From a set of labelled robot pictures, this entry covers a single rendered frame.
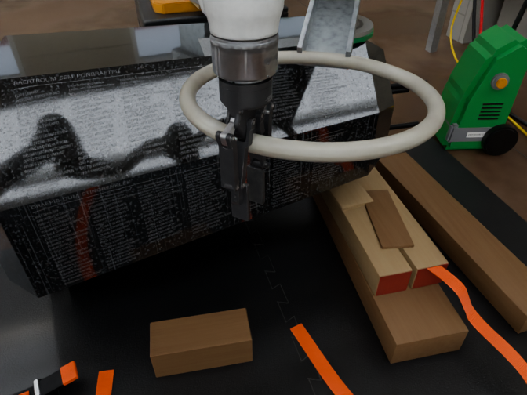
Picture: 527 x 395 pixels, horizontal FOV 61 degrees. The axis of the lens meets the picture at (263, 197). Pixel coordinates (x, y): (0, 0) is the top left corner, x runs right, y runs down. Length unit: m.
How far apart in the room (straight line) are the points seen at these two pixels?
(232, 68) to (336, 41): 0.60
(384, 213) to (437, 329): 0.44
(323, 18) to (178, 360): 1.05
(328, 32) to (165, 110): 0.47
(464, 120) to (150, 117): 1.66
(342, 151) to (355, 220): 1.00
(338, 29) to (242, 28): 0.65
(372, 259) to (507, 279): 0.50
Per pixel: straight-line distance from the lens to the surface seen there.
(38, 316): 1.77
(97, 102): 1.28
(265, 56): 0.60
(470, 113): 2.45
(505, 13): 4.02
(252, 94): 0.61
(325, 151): 0.65
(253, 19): 0.57
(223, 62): 0.60
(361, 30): 1.44
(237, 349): 1.43
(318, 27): 1.21
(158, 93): 1.27
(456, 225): 1.92
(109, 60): 1.35
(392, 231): 1.61
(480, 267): 1.79
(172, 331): 1.44
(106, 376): 1.55
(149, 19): 1.91
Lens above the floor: 1.31
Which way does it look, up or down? 40 degrees down
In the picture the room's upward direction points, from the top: straight up
